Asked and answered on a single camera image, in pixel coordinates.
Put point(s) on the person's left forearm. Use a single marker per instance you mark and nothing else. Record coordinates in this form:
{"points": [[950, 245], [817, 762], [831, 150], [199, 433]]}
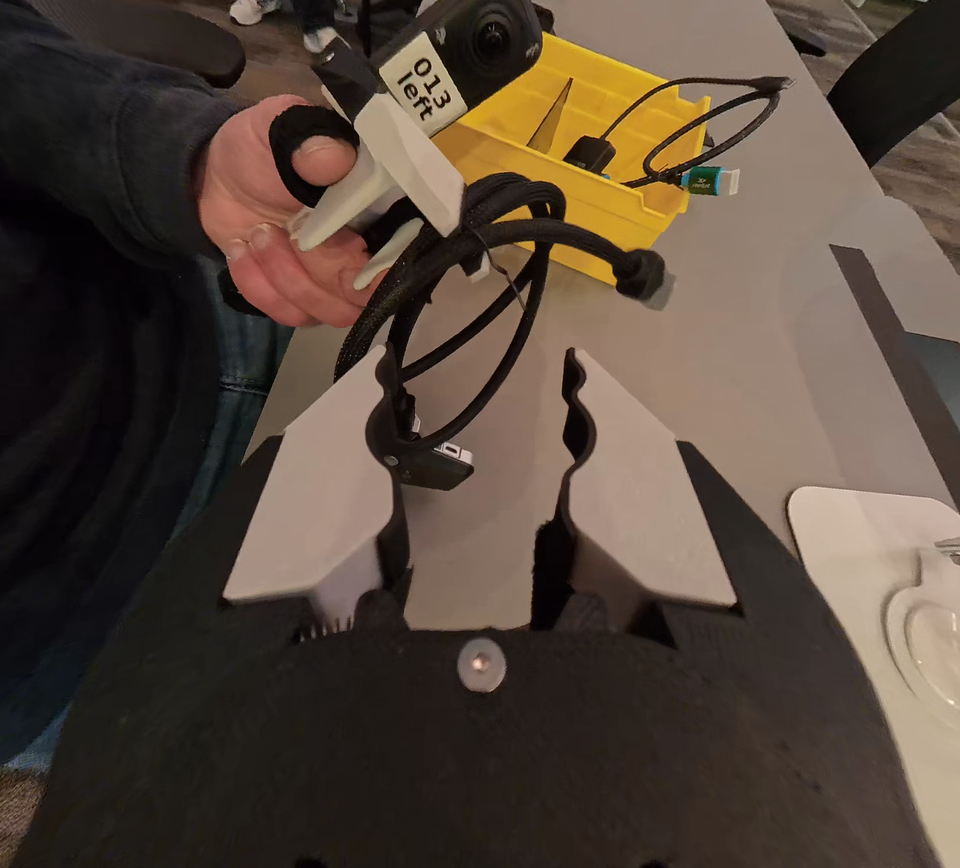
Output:
{"points": [[112, 133]]}

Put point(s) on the person's left hand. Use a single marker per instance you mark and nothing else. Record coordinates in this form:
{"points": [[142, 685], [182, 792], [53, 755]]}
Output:
{"points": [[240, 193]]}

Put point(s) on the black office chair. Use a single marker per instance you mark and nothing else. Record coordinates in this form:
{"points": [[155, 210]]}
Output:
{"points": [[915, 73]]}

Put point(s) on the black hub adapter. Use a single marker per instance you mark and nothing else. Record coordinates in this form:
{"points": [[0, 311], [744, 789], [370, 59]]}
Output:
{"points": [[589, 156]]}

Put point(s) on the wooden-armed white desk stand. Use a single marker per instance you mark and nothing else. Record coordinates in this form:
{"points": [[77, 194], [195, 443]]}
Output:
{"points": [[847, 546]]}

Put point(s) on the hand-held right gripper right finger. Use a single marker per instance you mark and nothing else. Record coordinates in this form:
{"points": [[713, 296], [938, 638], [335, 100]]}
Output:
{"points": [[645, 523]]}

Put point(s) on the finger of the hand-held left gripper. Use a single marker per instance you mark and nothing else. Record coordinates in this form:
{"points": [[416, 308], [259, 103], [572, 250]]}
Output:
{"points": [[478, 267], [409, 156]]}

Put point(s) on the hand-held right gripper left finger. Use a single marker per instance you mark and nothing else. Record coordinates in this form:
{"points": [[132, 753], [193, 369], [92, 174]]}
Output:
{"points": [[315, 508]]}

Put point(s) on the black chair armrest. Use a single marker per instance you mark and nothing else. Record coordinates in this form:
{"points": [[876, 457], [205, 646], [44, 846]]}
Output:
{"points": [[187, 43]]}

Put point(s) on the yellow plastic bin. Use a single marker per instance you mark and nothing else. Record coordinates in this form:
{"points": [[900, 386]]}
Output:
{"points": [[622, 223]]}

